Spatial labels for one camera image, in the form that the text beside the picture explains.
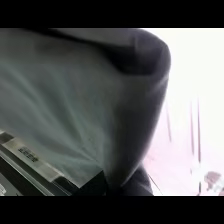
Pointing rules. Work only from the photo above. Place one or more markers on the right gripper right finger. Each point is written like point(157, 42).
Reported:
point(140, 184)

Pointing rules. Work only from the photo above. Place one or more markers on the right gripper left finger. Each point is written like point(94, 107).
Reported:
point(96, 185)

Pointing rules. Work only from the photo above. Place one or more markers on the dark grey shirt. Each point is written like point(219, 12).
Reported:
point(83, 100)

